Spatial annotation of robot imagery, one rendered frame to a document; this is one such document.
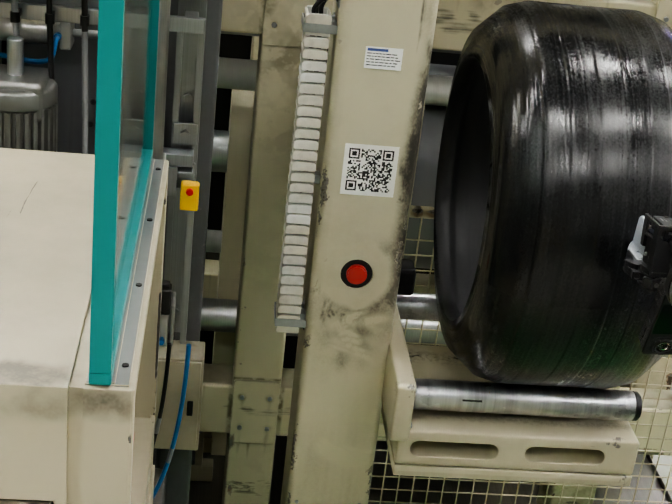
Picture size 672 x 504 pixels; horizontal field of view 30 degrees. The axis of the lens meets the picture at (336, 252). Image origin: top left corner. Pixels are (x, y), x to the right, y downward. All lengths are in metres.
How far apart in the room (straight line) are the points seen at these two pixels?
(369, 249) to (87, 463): 0.76
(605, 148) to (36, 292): 0.75
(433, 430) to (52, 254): 0.72
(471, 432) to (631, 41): 0.59
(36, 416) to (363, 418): 0.89
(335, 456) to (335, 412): 0.08
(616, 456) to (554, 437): 0.10
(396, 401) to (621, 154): 0.47
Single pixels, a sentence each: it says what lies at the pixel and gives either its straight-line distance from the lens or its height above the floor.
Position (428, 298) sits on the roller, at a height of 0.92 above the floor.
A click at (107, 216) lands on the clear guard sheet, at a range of 1.01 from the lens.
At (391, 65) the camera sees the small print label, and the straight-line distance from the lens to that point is 1.69.
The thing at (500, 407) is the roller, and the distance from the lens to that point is 1.85.
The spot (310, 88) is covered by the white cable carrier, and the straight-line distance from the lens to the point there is 1.70.
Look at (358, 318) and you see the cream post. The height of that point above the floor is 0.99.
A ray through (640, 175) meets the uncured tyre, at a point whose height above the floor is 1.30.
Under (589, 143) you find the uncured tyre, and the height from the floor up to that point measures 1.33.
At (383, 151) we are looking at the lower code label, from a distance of 1.73.
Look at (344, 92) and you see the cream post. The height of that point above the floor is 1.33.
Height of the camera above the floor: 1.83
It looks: 25 degrees down
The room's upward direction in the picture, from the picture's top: 7 degrees clockwise
